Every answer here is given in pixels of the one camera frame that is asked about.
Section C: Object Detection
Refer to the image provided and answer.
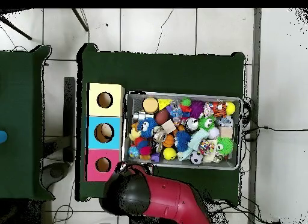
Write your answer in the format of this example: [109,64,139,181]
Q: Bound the clear mesh bin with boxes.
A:
[123,91,244,172]

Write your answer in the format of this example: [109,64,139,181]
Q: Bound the wooden three-hole box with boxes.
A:
[85,82,126,183]

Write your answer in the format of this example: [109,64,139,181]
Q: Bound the brown toy football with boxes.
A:
[155,110,171,126]

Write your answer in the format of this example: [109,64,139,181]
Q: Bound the blue fuzzy monster toy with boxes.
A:
[138,117,159,140]

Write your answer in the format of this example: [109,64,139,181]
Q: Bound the yellow cheese wedge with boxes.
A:
[158,98,173,111]

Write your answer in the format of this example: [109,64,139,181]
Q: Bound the yellow ball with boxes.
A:
[162,146,177,162]

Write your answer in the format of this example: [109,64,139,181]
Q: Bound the purple spiky ball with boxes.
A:
[189,101,205,119]

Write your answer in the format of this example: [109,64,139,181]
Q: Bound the mint green knit cloth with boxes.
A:
[177,129,209,161]

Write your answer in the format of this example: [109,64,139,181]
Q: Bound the dark green tablecloth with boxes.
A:
[76,43,246,207]

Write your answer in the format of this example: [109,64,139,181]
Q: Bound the black and white soccer ball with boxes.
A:
[189,151,204,166]

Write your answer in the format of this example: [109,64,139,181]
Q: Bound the orange tiger plush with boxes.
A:
[210,101,228,118]

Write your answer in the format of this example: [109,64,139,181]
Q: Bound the green spiky ball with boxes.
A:
[215,137,235,157]

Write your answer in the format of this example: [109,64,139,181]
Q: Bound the black upright bar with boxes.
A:
[63,76,77,163]

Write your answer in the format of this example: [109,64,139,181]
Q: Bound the black tripod leg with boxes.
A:
[72,8,90,32]
[0,14,32,41]

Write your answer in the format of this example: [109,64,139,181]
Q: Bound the green covered side table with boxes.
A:
[0,45,54,202]

